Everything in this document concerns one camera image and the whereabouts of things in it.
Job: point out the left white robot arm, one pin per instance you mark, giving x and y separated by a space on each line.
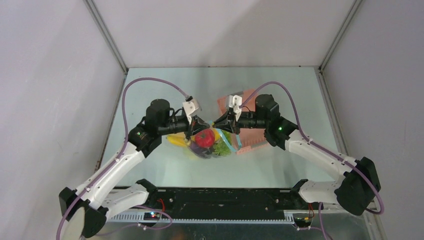
86 209

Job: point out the green grapes bunch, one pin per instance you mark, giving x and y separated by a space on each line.
221 149

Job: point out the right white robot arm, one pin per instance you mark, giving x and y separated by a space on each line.
355 183

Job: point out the dark purple eggplant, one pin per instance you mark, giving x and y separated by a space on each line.
199 151

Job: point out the yellow bell pepper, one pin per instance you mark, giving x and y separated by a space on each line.
217 135

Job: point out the pink plastic basket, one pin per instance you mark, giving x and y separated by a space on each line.
249 139

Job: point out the yellow banana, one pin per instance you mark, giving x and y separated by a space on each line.
178 139

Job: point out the clear zip top bag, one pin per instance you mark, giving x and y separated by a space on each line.
188 153

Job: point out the circuit board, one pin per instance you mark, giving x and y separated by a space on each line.
152 216
303 223

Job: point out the left circuit board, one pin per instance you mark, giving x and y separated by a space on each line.
152 216

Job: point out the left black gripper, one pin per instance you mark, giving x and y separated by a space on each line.
197 124

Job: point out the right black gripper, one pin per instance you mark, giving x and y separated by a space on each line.
233 122

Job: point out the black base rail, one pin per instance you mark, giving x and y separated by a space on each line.
244 204

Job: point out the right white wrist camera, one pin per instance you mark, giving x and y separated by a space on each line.
234 102

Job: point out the red tomato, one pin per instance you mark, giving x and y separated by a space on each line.
205 138

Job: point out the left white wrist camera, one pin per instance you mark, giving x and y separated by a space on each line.
191 108

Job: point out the right circuit board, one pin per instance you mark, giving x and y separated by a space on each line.
303 223

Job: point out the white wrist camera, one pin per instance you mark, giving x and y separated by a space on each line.
234 102
191 108

